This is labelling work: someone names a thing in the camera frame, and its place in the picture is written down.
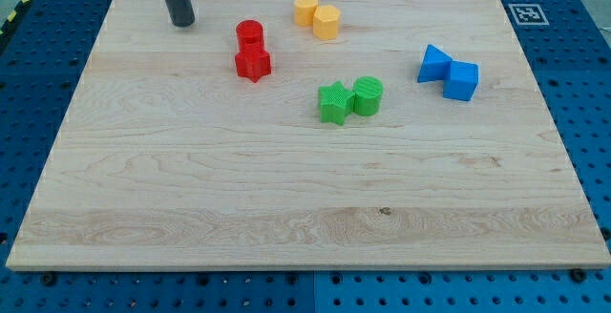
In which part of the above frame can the blue cube block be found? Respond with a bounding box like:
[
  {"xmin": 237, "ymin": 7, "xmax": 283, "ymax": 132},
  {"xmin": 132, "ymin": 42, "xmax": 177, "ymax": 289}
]
[{"xmin": 443, "ymin": 61, "xmax": 479, "ymax": 101}]

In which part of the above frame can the red cylinder block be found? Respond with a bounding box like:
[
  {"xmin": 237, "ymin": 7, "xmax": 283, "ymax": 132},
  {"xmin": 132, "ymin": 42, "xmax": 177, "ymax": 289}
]
[{"xmin": 236, "ymin": 19, "xmax": 264, "ymax": 51}]

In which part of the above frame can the yellow hexagon block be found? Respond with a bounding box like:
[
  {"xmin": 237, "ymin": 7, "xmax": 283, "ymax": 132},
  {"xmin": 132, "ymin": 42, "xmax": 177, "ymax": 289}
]
[{"xmin": 313, "ymin": 5, "xmax": 341, "ymax": 40}]

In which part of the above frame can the white fiducial marker tag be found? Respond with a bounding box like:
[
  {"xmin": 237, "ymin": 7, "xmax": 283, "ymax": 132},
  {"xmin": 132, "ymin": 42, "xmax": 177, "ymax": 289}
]
[{"xmin": 508, "ymin": 3, "xmax": 549, "ymax": 26}]

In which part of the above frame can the black bolt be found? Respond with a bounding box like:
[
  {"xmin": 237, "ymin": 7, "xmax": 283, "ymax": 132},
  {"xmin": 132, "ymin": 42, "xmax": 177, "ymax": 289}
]
[
  {"xmin": 39, "ymin": 272, "xmax": 57, "ymax": 287},
  {"xmin": 569, "ymin": 268, "xmax": 587, "ymax": 283}
]

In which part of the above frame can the green star block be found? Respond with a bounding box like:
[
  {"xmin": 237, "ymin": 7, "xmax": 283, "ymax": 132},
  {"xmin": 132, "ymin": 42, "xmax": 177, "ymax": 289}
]
[{"xmin": 318, "ymin": 81, "xmax": 355, "ymax": 125}]

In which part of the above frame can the yellow heart block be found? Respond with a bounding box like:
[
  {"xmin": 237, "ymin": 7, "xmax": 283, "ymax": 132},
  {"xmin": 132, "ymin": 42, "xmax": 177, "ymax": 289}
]
[{"xmin": 293, "ymin": 0, "xmax": 319, "ymax": 27}]

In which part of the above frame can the black bolt right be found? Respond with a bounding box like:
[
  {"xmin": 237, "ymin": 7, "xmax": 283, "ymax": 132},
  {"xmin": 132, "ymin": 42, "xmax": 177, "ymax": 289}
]
[{"xmin": 569, "ymin": 268, "xmax": 587, "ymax": 283}]

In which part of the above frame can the green cylinder block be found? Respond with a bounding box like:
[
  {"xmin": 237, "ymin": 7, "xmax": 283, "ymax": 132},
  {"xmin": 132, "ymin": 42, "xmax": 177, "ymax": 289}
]
[{"xmin": 353, "ymin": 76, "xmax": 384, "ymax": 116}]

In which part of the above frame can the blue triangle block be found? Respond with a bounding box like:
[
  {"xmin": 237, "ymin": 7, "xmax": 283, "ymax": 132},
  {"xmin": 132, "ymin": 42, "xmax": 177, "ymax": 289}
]
[{"xmin": 417, "ymin": 44, "xmax": 453, "ymax": 83}]

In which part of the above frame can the red star block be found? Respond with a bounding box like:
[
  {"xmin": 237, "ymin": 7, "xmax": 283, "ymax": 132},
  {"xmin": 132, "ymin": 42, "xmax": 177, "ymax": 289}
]
[{"xmin": 235, "ymin": 42, "xmax": 272, "ymax": 83}]

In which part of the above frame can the wooden board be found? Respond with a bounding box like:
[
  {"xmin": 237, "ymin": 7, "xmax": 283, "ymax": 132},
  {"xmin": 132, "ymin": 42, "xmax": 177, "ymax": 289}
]
[{"xmin": 7, "ymin": 0, "xmax": 610, "ymax": 271}]

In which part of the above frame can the black bolt left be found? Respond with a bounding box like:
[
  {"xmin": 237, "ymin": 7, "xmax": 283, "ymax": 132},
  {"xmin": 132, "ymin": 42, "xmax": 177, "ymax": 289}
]
[{"xmin": 39, "ymin": 272, "xmax": 57, "ymax": 287}]

